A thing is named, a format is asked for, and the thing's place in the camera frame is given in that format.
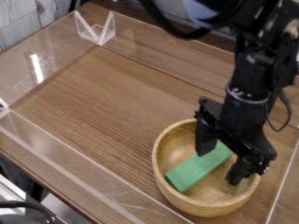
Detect clear acrylic corner bracket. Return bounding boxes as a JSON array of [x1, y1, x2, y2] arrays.
[[74, 10, 116, 46]]

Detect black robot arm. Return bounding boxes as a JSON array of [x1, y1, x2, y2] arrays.
[[184, 0, 299, 186]]

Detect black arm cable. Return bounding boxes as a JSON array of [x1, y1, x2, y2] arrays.
[[138, 0, 243, 40]]

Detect black cable bottom left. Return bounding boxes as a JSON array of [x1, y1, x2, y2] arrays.
[[0, 199, 58, 224]]

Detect green rectangular block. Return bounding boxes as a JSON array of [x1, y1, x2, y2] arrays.
[[164, 141, 232, 193]]

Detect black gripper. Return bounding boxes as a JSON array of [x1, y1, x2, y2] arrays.
[[194, 88, 277, 186]]

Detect brown wooden bowl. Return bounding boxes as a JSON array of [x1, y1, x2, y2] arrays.
[[152, 119, 261, 218]]

